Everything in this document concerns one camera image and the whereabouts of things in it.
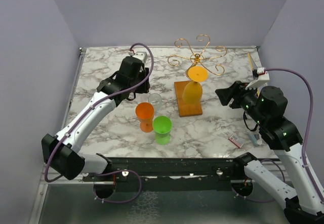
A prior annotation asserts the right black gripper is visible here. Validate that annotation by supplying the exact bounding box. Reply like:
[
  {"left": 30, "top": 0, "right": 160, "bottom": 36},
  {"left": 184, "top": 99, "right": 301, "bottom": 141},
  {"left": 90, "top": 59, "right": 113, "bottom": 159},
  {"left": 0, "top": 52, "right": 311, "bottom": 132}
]
[{"left": 216, "top": 80, "right": 267, "bottom": 125}]

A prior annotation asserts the yellow plastic wine glass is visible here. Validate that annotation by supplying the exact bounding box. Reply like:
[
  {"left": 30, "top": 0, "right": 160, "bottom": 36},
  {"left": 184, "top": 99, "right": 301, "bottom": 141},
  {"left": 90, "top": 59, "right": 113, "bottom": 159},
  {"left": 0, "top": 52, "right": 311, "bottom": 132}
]
[{"left": 182, "top": 66, "right": 208, "bottom": 104}]

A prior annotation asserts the orange plastic wine glass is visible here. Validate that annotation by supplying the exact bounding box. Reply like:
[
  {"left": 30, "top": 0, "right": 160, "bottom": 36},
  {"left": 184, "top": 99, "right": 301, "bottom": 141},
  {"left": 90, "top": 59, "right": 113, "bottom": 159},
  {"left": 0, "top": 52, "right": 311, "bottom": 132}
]
[{"left": 135, "top": 102, "right": 154, "bottom": 133}]

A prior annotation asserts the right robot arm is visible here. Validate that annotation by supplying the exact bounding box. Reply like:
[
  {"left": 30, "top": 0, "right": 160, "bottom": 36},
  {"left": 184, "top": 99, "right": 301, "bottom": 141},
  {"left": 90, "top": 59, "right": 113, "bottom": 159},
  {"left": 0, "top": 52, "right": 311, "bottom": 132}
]
[{"left": 215, "top": 81, "right": 323, "bottom": 223}]

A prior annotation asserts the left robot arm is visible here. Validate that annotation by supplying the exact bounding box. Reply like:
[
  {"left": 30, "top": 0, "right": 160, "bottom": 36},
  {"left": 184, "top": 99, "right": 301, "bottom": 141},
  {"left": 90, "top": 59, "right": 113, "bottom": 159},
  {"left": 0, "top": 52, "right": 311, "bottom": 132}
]
[{"left": 41, "top": 52, "right": 150, "bottom": 181}]

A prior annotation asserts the green plastic wine glass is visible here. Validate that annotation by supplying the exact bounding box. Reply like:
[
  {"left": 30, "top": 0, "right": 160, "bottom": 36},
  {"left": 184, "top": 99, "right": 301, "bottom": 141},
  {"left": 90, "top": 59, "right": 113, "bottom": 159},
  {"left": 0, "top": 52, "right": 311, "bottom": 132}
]
[{"left": 152, "top": 116, "right": 173, "bottom": 145}]

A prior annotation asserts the clear glass tumbler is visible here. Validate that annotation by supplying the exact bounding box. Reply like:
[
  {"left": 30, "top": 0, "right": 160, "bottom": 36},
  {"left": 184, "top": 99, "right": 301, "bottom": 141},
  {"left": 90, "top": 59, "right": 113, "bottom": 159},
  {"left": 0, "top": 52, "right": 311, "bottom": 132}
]
[{"left": 148, "top": 93, "right": 162, "bottom": 114}]

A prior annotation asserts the red white small box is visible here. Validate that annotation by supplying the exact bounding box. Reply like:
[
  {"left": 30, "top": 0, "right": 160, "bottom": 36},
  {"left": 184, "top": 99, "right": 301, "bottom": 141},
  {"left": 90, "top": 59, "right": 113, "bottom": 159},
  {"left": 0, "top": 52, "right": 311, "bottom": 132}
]
[{"left": 228, "top": 134, "right": 244, "bottom": 148}]

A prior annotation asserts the blue white small object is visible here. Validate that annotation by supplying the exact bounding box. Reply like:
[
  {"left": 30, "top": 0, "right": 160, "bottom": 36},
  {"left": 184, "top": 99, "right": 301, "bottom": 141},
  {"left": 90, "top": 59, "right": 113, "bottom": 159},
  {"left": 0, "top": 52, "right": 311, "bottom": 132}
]
[{"left": 248, "top": 132, "right": 262, "bottom": 146}]

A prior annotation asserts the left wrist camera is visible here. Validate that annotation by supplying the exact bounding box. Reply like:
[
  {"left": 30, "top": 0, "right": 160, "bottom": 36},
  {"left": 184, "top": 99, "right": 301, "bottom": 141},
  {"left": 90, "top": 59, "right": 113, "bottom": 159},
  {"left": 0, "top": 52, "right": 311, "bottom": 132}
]
[{"left": 128, "top": 50, "right": 148, "bottom": 63}]

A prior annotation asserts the gold wire wine glass rack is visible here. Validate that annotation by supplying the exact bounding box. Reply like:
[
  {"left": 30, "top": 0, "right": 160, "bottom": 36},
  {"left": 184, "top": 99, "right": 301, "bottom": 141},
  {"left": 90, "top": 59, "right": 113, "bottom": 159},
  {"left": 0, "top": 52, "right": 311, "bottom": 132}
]
[{"left": 167, "top": 34, "right": 227, "bottom": 118}]

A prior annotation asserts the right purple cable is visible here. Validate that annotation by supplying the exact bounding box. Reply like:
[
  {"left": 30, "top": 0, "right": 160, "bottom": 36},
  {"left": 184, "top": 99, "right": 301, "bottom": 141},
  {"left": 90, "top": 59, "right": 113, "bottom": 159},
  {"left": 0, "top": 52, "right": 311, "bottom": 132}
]
[{"left": 263, "top": 67, "right": 324, "bottom": 202}]

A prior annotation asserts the black mounting rail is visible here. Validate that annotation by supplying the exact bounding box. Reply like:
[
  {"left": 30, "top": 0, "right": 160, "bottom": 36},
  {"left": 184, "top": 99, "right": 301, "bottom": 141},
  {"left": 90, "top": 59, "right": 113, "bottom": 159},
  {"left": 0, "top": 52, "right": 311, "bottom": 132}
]
[{"left": 83, "top": 154, "right": 255, "bottom": 192}]

